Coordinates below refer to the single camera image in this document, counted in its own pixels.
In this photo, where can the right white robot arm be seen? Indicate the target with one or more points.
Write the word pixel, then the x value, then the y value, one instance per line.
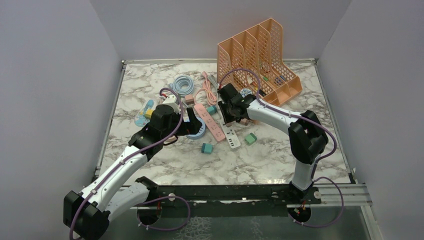
pixel 307 137

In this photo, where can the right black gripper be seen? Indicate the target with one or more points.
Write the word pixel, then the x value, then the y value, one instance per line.
pixel 227 119

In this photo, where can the blue patterned round tin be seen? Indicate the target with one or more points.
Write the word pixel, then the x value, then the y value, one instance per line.
pixel 245 92

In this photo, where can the blue round power strip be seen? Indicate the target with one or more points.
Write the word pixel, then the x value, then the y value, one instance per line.
pixel 201 131

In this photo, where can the blue oval power strip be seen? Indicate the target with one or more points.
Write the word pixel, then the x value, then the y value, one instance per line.
pixel 142 117

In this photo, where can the black mounting rail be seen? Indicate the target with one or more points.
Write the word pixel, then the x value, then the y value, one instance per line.
pixel 215 201

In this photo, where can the teal plug adapter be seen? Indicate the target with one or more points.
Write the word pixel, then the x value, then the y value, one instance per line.
pixel 207 148
pixel 212 110

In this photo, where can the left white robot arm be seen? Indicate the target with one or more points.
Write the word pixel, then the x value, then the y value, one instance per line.
pixel 89 212

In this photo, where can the teal plug adapter behind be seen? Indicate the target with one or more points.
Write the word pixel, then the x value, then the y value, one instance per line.
pixel 212 110

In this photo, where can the green plug adapter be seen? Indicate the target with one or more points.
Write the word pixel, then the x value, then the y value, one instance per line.
pixel 250 138

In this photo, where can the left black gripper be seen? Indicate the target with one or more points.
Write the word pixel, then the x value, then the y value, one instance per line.
pixel 191 127

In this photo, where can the yellow plug adapter left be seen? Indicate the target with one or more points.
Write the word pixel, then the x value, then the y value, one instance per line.
pixel 148 113

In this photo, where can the orange mesh file organizer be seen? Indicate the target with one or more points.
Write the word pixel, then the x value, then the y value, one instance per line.
pixel 252 59

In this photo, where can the white power strip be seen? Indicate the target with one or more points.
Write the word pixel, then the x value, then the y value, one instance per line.
pixel 230 134

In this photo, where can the pink plug on cable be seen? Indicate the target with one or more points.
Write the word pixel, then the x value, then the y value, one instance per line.
pixel 189 99

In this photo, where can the pink round power strip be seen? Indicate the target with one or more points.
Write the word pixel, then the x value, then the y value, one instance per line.
pixel 170 140

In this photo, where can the teal plug adapter front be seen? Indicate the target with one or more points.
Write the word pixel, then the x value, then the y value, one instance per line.
pixel 207 148

